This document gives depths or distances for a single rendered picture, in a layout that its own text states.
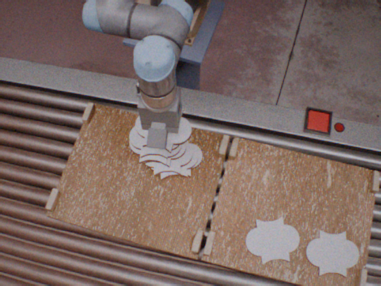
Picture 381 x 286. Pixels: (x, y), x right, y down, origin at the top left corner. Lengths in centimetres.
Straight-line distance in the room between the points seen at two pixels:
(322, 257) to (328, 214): 12
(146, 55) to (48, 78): 66
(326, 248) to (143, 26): 69
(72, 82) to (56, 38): 134
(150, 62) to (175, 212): 49
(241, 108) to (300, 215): 35
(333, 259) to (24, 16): 231
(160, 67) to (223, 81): 165
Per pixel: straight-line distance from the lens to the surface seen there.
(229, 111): 135
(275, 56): 261
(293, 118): 137
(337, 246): 123
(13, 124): 143
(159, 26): 92
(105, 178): 126
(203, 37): 155
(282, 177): 126
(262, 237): 119
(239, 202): 122
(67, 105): 141
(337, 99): 254
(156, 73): 86
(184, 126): 112
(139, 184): 124
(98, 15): 97
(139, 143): 121
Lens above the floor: 209
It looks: 65 degrees down
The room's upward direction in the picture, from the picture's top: 1 degrees counter-clockwise
